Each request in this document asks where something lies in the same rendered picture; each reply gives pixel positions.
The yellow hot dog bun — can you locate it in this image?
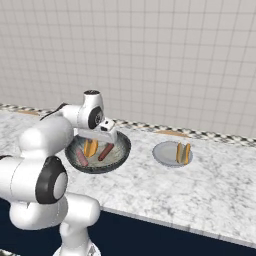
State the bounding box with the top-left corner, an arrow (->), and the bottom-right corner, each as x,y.
175,142 -> 192,166
83,138 -> 100,159

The dark grey bowl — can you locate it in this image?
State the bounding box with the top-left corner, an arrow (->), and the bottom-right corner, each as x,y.
64,130 -> 132,175

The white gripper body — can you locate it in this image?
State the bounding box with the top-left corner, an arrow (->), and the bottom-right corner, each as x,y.
76,126 -> 119,145

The red sausage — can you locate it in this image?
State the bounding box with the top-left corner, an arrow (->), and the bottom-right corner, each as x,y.
75,148 -> 90,168
97,142 -> 115,162

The grey plate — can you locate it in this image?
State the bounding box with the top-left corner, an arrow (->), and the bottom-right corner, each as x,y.
152,140 -> 194,168

